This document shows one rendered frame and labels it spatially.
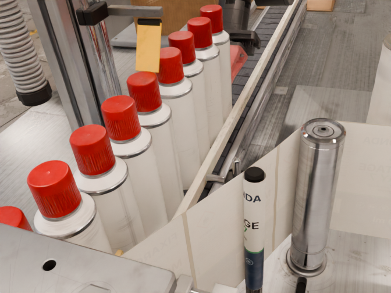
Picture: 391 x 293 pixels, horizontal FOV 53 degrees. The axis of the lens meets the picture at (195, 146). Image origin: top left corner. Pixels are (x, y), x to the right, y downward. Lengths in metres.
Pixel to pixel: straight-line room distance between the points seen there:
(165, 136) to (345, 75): 0.61
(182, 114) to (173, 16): 0.69
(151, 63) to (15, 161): 0.43
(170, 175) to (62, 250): 0.31
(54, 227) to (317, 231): 0.25
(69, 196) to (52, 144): 0.51
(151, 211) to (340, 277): 0.22
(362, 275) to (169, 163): 0.25
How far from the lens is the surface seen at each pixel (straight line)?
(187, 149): 0.52
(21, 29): 0.41
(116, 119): 0.37
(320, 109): 0.74
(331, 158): 0.36
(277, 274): 0.47
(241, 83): 0.82
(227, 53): 0.62
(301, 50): 1.08
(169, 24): 1.16
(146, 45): 0.46
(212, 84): 0.57
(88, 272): 0.16
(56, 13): 0.51
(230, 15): 0.70
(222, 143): 0.60
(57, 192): 0.31
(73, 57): 0.53
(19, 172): 0.78
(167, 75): 0.47
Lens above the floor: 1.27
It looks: 37 degrees down
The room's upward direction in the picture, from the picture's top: 6 degrees counter-clockwise
